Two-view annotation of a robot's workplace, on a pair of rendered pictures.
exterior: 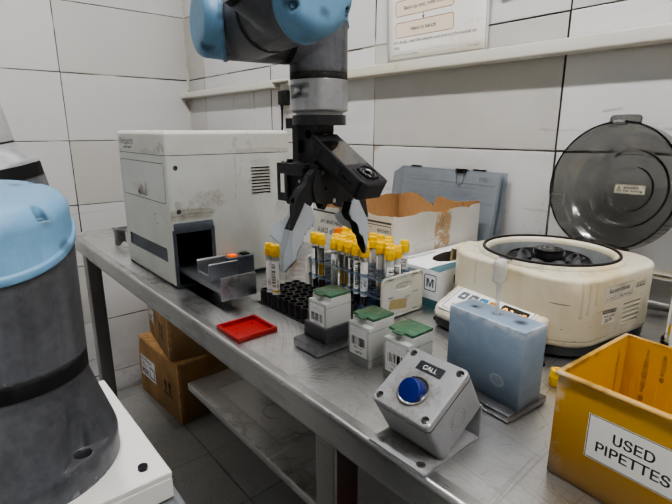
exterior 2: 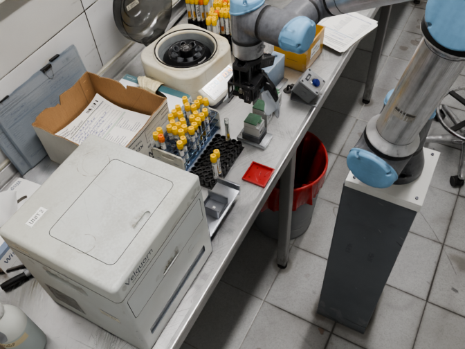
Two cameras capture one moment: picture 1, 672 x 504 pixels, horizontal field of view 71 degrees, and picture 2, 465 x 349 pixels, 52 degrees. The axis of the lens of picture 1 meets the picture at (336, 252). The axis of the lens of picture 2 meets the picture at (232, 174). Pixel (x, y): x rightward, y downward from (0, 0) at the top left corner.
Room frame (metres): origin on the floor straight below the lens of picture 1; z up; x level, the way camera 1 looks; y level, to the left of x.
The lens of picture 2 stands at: (0.99, 0.89, 1.89)
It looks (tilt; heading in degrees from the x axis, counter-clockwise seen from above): 51 degrees down; 252
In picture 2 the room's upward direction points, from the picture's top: 5 degrees counter-clockwise
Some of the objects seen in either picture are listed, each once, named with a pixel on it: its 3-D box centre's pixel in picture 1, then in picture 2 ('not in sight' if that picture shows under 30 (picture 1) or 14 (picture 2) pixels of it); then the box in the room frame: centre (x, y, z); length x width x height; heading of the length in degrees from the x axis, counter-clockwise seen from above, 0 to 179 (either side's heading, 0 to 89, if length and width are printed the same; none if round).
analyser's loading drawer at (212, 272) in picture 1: (212, 270); (209, 212); (0.85, 0.23, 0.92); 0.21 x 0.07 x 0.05; 40
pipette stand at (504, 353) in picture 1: (492, 354); (270, 74); (0.50, -0.18, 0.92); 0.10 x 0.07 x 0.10; 35
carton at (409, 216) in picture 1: (395, 234); (106, 129); (1.03, -0.13, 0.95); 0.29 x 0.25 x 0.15; 130
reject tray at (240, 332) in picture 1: (246, 328); (258, 174); (0.68, 0.14, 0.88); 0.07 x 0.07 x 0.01; 40
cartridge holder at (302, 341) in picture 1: (329, 331); (254, 134); (0.64, 0.01, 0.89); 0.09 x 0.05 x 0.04; 130
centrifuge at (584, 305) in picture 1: (538, 286); (192, 64); (0.71, -0.32, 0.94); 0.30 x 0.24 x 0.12; 121
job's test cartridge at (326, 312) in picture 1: (329, 313); (254, 127); (0.64, 0.01, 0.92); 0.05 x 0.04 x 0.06; 131
